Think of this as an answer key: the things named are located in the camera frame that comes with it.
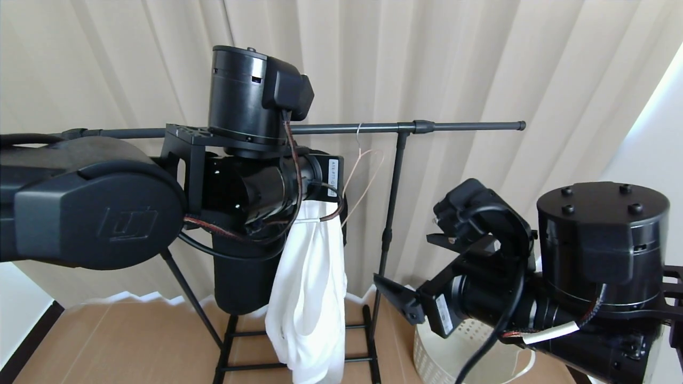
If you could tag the black clothes rack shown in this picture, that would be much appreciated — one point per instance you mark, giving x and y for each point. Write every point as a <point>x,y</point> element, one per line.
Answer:
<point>453,126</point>

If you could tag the beige curtain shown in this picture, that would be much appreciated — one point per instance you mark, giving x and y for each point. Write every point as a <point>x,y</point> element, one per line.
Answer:
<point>427,58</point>

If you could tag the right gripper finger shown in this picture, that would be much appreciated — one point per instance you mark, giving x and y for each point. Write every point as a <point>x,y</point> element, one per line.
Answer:
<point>400,298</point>
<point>445,242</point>

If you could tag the white garment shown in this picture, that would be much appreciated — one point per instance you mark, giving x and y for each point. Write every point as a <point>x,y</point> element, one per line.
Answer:
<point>309,298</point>

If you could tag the black shorts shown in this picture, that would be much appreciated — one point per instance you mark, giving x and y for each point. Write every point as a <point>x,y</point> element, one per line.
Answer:
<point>240,282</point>

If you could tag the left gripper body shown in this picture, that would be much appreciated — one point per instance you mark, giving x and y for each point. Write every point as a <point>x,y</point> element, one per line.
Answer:
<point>256,186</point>

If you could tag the pink clothes hanger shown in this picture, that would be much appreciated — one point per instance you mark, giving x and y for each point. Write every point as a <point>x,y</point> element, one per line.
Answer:
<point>358,160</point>

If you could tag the white laundry basket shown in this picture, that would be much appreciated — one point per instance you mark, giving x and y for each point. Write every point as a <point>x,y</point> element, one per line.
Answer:
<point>443,357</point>

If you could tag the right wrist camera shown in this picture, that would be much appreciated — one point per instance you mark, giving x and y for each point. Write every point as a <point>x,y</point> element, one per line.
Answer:
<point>475,213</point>

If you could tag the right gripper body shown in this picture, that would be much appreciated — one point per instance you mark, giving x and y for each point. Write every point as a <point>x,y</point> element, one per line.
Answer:
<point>491,304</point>

